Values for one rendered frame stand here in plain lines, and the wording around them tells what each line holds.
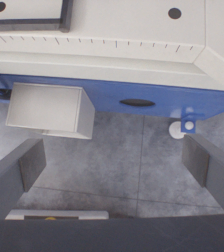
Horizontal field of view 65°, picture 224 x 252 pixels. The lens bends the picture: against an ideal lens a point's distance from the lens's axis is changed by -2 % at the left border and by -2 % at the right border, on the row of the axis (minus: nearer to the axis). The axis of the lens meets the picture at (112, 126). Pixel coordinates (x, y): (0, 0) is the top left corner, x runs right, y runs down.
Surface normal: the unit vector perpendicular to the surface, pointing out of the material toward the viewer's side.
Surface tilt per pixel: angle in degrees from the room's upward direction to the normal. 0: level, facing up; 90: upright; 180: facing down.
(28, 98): 0
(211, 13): 0
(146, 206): 0
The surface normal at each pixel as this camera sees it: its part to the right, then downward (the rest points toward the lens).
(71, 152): -0.05, -0.15
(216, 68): -0.66, 0.75
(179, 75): -0.10, 0.99
